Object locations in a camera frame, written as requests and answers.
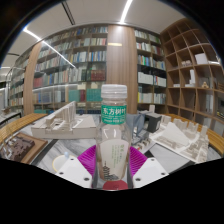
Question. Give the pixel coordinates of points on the brown building model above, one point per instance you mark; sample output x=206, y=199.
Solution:
x=20, y=146

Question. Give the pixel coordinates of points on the ceiling light strip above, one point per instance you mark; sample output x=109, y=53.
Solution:
x=126, y=10

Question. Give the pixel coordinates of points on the white slatted building model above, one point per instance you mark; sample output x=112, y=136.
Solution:
x=66, y=128

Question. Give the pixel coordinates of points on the flat round red coaster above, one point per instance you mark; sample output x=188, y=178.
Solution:
x=115, y=186

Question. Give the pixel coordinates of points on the clear bottle with green label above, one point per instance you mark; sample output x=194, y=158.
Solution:
x=112, y=150

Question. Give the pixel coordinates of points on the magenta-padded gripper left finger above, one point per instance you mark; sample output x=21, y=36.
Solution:
x=71, y=170

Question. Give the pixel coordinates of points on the wide book-filled shelf unit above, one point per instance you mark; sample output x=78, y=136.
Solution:
x=66, y=73

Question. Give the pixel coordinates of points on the pale blue spoon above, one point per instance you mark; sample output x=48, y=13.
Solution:
x=66, y=155

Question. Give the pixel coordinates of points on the wooden cubby shelf unit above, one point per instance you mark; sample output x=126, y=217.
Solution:
x=196, y=76

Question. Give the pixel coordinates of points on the dark grey building model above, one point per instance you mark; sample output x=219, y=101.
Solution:
x=150, y=121

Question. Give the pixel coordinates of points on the white city block model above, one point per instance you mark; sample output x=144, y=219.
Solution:
x=176, y=140

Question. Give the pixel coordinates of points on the narrow book-filled shelf unit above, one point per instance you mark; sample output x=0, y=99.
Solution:
x=150, y=66

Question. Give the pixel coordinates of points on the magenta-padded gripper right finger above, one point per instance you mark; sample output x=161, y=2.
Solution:
x=150, y=170

